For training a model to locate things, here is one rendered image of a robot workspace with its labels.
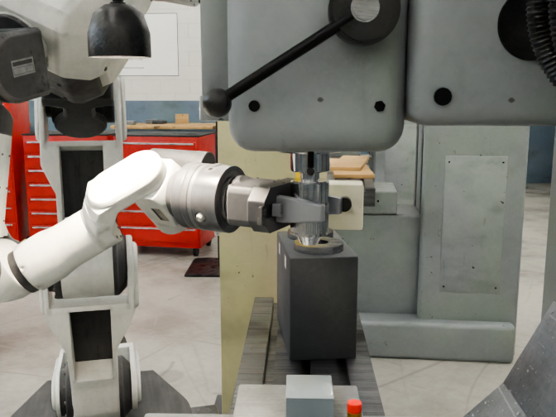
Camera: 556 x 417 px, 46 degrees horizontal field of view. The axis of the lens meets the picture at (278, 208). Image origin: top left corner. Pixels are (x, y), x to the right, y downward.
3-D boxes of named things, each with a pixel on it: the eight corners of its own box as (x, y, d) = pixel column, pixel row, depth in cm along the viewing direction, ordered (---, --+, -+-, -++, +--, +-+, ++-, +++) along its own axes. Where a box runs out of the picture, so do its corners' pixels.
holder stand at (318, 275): (289, 361, 116) (289, 251, 112) (276, 318, 137) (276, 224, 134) (356, 358, 117) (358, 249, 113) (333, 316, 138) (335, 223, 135)
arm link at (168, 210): (179, 206, 82) (107, 198, 87) (213, 248, 90) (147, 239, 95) (211, 134, 87) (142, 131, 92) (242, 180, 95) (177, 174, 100)
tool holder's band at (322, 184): (282, 188, 80) (282, 179, 80) (307, 184, 83) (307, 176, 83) (312, 192, 77) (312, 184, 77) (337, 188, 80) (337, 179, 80)
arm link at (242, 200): (263, 174, 76) (177, 167, 81) (262, 255, 77) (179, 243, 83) (308, 163, 87) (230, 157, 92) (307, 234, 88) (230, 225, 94)
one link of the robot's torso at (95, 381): (57, 394, 163) (39, 226, 141) (139, 385, 168) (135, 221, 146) (53, 443, 150) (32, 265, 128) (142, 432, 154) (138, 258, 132)
